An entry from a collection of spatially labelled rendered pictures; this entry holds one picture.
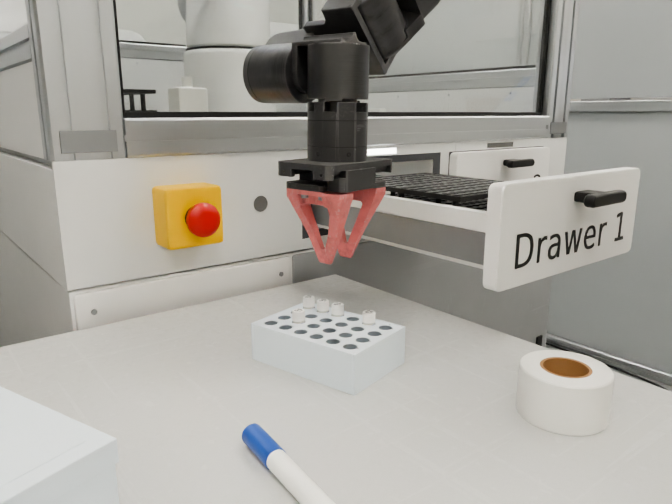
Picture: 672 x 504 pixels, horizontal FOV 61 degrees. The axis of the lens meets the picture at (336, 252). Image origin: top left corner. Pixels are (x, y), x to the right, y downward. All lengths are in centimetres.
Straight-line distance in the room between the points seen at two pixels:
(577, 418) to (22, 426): 38
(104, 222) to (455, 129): 62
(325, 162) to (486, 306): 73
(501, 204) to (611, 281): 196
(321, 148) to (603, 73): 204
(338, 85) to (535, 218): 25
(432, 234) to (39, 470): 46
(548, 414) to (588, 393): 3
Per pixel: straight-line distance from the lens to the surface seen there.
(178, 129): 72
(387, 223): 71
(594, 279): 256
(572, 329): 266
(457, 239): 64
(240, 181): 77
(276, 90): 57
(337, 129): 52
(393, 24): 58
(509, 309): 127
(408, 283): 100
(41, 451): 37
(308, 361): 52
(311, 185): 53
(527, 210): 62
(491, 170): 110
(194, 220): 66
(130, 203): 71
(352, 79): 53
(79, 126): 69
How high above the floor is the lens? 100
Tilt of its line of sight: 14 degrees down
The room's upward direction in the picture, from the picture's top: straight up
